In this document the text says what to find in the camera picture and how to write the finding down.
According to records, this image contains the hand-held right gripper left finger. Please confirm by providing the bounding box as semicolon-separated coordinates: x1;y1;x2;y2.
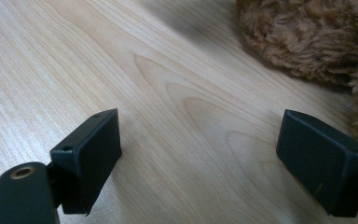
49;108;123;217

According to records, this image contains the brown plush toy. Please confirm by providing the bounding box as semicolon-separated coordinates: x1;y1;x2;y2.
236;0;358;151

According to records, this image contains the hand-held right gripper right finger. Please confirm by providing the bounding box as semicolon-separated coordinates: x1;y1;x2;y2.
275;108;358;218

